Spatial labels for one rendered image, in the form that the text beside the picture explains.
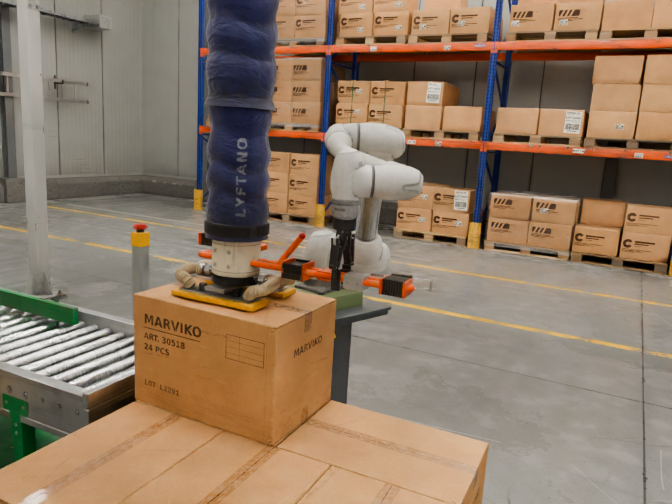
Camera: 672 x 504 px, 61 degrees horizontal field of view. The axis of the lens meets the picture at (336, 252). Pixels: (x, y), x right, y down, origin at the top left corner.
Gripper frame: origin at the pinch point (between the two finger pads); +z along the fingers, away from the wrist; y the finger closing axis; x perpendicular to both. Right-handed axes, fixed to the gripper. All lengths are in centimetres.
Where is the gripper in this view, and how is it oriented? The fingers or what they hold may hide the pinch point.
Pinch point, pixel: (340, 279)
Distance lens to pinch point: 187.8
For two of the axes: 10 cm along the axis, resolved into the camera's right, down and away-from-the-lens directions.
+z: -0.6, 9.8, 2.0
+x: 9.0, 1.4, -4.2
